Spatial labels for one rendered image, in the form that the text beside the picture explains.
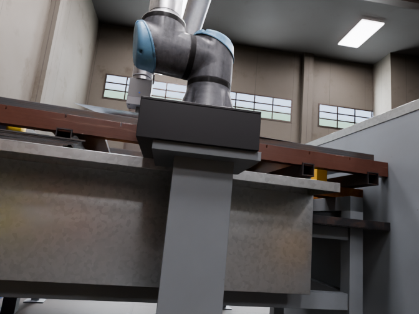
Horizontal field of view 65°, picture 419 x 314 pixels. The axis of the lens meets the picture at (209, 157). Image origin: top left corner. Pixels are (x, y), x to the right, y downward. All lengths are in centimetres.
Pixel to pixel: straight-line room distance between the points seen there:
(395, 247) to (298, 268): 42
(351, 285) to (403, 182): 45
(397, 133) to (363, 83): 1044
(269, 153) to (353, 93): 1043
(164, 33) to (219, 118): 26
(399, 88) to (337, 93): 170
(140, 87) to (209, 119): 60
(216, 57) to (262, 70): 986
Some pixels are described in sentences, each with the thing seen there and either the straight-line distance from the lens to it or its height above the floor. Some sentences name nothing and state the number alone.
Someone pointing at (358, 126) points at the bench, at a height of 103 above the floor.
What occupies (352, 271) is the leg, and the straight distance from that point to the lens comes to 150.
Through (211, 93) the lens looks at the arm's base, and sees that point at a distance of 82.
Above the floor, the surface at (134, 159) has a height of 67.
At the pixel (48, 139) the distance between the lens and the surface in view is 107.
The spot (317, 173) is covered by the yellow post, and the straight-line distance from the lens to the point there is 155.
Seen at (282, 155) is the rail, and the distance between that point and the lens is 129.
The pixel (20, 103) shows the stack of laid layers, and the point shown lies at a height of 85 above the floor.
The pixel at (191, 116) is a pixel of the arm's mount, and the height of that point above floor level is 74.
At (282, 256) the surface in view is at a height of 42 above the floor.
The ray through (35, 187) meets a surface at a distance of 114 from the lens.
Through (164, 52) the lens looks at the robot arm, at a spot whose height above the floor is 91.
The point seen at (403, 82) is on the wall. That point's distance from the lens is 1158.
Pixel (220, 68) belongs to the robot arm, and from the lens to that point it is 86.
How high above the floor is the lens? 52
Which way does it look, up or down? 11 degrees up
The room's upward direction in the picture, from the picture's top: 5 degrees clockwise
